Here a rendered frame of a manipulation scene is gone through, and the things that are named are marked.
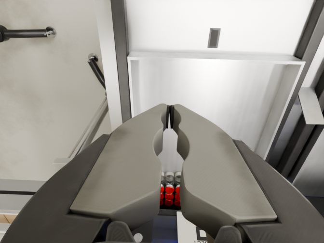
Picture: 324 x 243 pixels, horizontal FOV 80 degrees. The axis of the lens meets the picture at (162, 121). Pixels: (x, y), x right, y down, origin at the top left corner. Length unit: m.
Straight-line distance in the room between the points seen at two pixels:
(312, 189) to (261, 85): 0.34
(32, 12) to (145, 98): 1.13
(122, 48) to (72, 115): 1.28
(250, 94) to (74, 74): 1.19
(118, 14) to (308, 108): 0.33
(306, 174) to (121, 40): 0.49
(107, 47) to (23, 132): 1.57
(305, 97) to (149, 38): 0.28
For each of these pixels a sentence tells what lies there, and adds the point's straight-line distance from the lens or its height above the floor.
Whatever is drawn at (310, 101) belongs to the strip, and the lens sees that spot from 0.41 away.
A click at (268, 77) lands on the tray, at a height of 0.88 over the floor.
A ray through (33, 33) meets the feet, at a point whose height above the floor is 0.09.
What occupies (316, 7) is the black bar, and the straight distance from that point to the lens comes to 0.38.
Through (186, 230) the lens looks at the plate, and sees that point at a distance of 0.38.
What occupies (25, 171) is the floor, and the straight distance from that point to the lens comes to 2.19.
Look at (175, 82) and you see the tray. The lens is 0.35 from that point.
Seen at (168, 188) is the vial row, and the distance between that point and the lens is 0.45.
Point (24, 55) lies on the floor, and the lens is 1.52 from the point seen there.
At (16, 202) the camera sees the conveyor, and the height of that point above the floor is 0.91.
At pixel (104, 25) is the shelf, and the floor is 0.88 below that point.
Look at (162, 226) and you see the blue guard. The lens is 0.38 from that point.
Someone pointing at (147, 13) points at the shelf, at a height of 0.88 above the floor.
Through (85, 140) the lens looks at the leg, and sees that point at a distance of 0.83.
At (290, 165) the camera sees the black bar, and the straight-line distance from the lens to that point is 0.50.
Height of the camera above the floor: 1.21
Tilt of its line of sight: 58 degrees down
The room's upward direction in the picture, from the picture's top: 177 degrees counter-clockwise
